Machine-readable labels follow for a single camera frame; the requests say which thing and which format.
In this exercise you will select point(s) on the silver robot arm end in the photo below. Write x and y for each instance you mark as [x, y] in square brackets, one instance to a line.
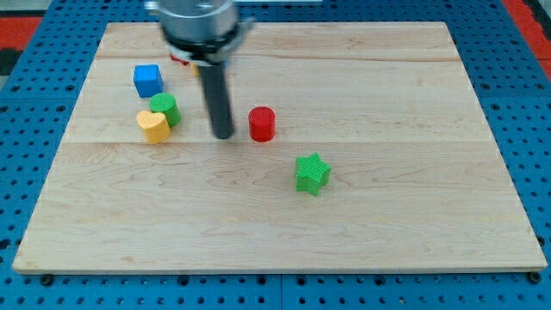
[203, 32]

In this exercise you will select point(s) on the green star block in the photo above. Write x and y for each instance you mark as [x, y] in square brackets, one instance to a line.
[311, 174]

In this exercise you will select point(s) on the red star block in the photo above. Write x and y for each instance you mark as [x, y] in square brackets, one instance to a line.
[181, 61]

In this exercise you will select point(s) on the blue cube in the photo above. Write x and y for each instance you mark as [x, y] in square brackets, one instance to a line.
[148, 80]

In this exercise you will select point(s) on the red cylinder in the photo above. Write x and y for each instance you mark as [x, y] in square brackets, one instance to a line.
[262, 124]

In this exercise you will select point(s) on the wooden board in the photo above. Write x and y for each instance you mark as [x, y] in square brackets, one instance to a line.
[417, 182]

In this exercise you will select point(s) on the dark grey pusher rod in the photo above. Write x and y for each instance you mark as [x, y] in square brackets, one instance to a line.
[213, 83]

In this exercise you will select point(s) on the yellow block behind rod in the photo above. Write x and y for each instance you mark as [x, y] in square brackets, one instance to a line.
[195, 70]

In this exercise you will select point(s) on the yellow heart block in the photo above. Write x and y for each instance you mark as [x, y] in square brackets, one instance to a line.
[154, 126]

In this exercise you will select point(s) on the green cylinder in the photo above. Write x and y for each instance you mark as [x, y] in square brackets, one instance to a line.
[165, 103]

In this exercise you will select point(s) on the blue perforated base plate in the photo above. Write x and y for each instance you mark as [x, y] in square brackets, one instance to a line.
[41, 90]

